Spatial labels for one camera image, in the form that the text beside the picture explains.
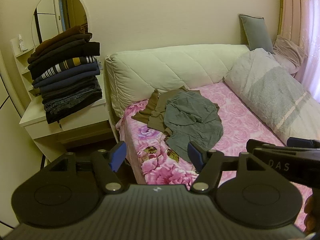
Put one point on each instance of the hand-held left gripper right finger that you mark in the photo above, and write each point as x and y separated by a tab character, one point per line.
196	155

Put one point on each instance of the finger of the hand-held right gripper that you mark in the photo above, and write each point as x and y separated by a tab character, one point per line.
300	142
255	144

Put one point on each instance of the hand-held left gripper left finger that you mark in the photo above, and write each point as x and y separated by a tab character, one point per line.
117	156

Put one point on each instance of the stack of folded dark clothes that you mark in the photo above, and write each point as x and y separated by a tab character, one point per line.
67	80

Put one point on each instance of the person's right hand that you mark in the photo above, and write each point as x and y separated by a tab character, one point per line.
310	212

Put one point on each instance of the pink floral bed sheet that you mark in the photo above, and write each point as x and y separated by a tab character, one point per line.
237	120

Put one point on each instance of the olive brown garment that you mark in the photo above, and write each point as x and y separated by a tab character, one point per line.
156	115

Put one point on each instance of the grey and cream duvet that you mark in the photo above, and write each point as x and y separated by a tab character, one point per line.
270	87

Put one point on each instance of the white dressing table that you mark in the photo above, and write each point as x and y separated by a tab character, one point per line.
35	127

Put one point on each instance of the pink pillow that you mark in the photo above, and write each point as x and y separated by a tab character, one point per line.
290	52

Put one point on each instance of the cream quilted headboard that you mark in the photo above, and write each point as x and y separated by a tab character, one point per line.
162	67

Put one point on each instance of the grey cushion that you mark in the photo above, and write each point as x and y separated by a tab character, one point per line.
257	33

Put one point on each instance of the pink curtain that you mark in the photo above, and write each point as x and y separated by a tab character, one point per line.
307	17

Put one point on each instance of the small white bottle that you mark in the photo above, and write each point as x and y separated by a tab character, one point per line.
22	43

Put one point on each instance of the arched wall mirror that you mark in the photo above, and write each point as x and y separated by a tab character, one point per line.
57	12

